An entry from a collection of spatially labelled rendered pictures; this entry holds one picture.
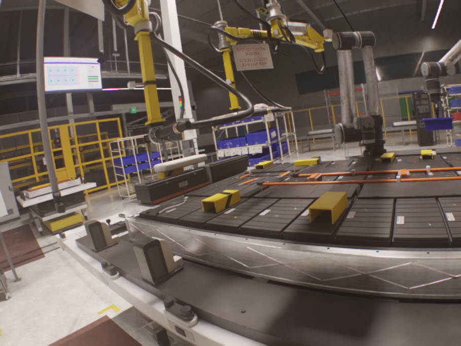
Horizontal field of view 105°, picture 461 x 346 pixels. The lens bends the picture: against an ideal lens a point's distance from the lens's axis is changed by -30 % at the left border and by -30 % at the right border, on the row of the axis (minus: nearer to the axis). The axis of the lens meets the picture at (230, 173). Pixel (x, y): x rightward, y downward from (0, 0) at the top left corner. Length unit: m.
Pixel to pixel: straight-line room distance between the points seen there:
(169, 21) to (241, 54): 4.07
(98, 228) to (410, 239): 1.15
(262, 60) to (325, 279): 1.82
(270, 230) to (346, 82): 1.77
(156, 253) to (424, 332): 0.71
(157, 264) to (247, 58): 1.71
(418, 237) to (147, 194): 1.18
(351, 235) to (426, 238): 0.18
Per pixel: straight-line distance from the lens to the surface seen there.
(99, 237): 1.21
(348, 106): 2.33
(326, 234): 0.64
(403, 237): 0.61
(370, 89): 2.31
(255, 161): 4.02
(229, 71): 1.97
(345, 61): 2.25
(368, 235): 0.62
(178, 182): 1.43
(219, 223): 0.81
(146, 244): 0.75
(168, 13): 6.11
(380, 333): 0.54
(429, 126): 1.84
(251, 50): 2.13
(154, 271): 0.79
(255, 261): 0.69
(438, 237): 0.62
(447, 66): 2.02
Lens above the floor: 1.27
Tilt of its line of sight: 8 degrees down
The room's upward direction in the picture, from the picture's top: 10 degrees counter-clockwise
